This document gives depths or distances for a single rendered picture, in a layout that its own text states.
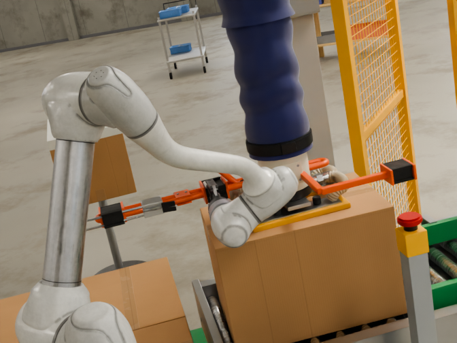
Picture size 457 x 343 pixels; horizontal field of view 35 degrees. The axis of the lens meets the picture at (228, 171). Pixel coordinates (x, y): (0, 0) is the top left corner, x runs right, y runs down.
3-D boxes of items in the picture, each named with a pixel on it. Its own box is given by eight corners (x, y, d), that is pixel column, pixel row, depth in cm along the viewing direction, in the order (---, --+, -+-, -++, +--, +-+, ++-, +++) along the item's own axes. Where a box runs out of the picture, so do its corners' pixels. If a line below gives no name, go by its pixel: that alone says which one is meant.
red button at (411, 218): (416, 221, 208) (415, 208, 207) (428, 229, 202) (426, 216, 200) (394, 227, 207) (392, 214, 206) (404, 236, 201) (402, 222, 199)
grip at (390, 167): (405, 171, 233) (403, 157, 231) (417, 179, 224) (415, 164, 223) (381, 177, 231) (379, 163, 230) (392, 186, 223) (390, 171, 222)
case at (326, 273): (367, 266, 285) (354, 171, 273) (407, 313, 247) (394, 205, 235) (219, 303, 279) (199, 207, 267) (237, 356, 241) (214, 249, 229)
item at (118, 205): (126, 214, 245) (122, 201, 243) (127, 222, 238) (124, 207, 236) (101, 220, 243) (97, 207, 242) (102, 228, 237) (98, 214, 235)
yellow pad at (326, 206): (341, 198, 250) (339, 185, 248) (351, 207, 240) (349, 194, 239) (247, 222, 245) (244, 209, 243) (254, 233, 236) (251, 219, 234)
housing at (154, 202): (162, 207, 246) (160, 194, 244) (165, 213, 239) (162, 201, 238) (143, 211, 245) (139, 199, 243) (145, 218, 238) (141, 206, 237)
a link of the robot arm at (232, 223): (222, 241, 221) (256, 214, 221) (232, 261, 207) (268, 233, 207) (200, 216, 218) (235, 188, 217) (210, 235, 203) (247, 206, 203)
